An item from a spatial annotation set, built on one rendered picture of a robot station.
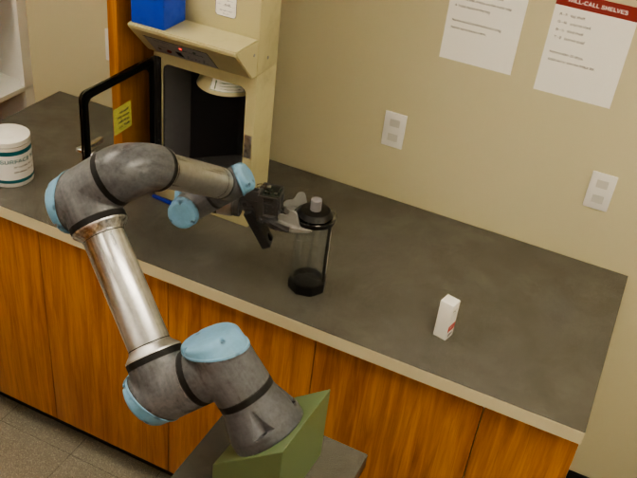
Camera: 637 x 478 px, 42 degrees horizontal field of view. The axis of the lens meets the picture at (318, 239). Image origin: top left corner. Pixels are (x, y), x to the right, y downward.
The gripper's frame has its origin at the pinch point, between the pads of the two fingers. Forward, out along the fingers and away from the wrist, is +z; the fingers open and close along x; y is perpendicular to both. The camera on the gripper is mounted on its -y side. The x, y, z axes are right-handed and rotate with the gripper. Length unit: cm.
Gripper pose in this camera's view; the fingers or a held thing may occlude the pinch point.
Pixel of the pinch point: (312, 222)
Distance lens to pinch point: 210.3
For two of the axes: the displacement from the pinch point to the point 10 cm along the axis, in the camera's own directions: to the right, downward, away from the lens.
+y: 0.8, -8.3, -5.6
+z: 9.8, 1.7, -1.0
